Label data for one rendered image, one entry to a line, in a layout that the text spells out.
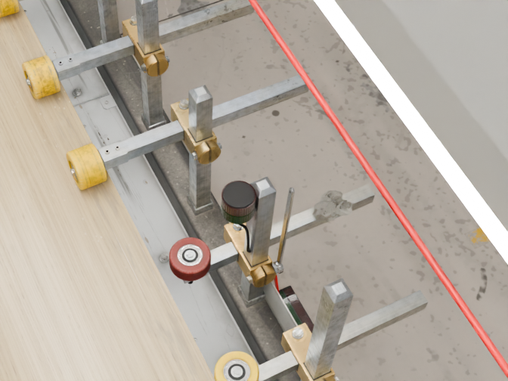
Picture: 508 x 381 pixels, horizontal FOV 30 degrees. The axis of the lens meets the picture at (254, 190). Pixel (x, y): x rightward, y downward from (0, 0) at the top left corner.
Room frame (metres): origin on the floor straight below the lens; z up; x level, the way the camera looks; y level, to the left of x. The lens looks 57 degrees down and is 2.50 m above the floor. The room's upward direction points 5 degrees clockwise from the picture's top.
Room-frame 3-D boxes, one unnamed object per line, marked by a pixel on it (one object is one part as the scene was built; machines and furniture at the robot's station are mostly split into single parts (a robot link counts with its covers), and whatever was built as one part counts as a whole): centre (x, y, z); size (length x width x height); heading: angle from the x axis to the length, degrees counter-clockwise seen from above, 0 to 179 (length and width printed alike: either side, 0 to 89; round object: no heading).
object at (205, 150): (1.13, 0.13, 0.95); 0.14 x 0.06 x 0.05; 32
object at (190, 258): (0.87, 0.11, 0.85); 0.08 x 0.08 x 0.11
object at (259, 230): (0.90, -0.02, 0.89); 0.04 x 0.04 x 0.48; 32
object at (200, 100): (1.12, 0.12, 0.86); 0.04 x 0.04 x 0.48; 32
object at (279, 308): (0.89, -0.05, 0.75); 0.26 x 0.01 x 0.10; 32
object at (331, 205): (1.04, -0.16, 0.87); 0.09 x 0.07 x 0.02; 122
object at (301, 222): (0.98, -0.06, 0.84); 0.43 x 0.03 x 0.04; 122
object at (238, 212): (0.88, 0.03, 1.11); 0.06 x 0.06 x 0.02
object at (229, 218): (0.88, 0.03, 1.09); 0.06 x 0.06 x 0.02
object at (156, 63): (1.35, 0.26, 0.95); 0.14 x 0.06 x 0.05; 32
